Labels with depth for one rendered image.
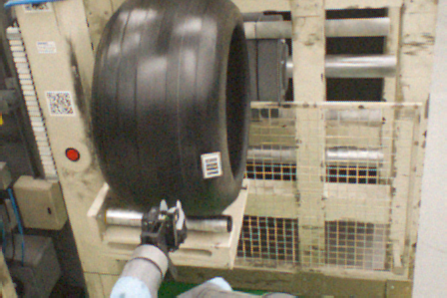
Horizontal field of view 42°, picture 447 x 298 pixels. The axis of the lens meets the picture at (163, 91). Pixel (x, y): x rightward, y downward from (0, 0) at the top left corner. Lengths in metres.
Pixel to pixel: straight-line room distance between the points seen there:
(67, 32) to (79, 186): 0.47
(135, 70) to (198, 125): 0.18
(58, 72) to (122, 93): 0.28
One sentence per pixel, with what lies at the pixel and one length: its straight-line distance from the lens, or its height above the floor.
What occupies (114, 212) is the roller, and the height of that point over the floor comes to 0.92.
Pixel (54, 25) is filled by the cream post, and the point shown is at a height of 1.44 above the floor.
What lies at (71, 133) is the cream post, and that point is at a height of 1.13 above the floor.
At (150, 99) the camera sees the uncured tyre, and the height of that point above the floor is 1.33.
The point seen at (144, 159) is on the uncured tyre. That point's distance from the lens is 1.27.
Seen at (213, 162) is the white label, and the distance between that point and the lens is 1.25.
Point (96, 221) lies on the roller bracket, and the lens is 1.56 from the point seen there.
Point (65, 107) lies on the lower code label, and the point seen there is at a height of 1.21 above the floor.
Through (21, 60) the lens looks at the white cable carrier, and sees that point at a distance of 1.53.
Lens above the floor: 1.89
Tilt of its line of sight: 27 degrees down
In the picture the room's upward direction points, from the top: 8 degrees counter-clockwise
